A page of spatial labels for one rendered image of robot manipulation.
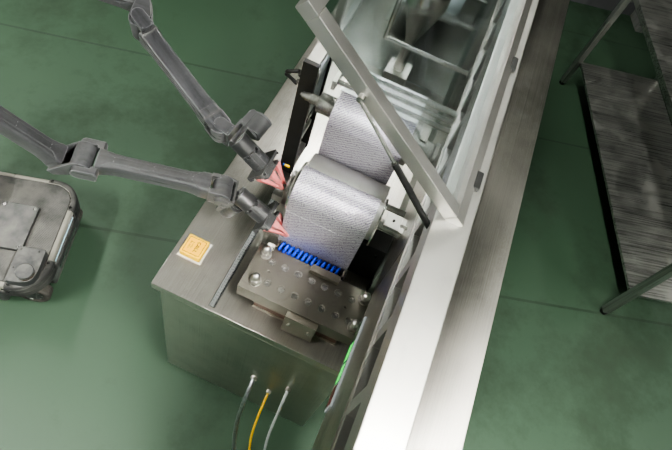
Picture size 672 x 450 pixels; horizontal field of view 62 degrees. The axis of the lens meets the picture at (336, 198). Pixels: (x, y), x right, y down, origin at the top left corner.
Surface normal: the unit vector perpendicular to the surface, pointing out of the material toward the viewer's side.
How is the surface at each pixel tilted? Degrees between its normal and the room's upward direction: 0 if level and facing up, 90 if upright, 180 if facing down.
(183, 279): 0
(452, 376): 0
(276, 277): 0
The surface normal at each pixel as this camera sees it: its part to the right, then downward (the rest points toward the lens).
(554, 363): 0.22, -0.53
